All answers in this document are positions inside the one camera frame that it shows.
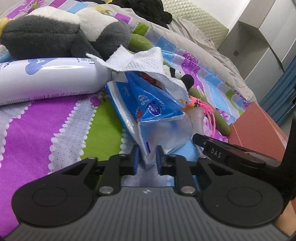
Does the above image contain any cream quilted headboard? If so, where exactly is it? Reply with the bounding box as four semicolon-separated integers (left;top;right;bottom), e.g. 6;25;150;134
163;1;229;49

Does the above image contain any white spray bottle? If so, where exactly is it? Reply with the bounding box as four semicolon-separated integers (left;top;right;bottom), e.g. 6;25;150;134
1;58;112;105

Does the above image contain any black clothes pile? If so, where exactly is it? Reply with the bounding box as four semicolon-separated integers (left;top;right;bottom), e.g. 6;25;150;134
110;0;173;29

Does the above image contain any grey wardrobe cabinet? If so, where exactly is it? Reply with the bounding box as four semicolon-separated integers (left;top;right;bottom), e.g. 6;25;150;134
218;0;295;101

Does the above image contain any person's right hand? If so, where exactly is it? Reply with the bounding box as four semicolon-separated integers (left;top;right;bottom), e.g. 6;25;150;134
275;202;296;236

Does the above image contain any green massage stick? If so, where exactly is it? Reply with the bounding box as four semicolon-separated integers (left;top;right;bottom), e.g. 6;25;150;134
127;33;231;136

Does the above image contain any orange cardboard box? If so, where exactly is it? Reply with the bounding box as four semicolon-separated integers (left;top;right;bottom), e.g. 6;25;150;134
228;101;288;161

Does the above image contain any blue tissue pack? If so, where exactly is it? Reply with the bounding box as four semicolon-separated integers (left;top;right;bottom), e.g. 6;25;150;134
106;72;192;168

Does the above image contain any white paper towel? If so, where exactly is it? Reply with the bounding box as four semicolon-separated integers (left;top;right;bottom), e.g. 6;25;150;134
86;45;191;103

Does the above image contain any small panda plush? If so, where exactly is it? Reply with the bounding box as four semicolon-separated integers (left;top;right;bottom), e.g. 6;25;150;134
163;65;194;91

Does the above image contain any pink toy bird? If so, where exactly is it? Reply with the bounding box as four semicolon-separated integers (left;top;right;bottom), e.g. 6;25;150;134
181;96;216;137

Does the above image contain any blue curtain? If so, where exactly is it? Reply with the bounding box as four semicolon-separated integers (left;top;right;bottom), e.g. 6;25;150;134
259;58;295;126

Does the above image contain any grey white penguin plush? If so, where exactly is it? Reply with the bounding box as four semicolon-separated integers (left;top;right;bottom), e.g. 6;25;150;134
1;5;130;60

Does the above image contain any grey duvet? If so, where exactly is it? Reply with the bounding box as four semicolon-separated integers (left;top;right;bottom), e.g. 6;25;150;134
103;4;256;102

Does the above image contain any striped floral bed sheet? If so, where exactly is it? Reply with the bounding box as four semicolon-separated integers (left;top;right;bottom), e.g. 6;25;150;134
1;7;250;237

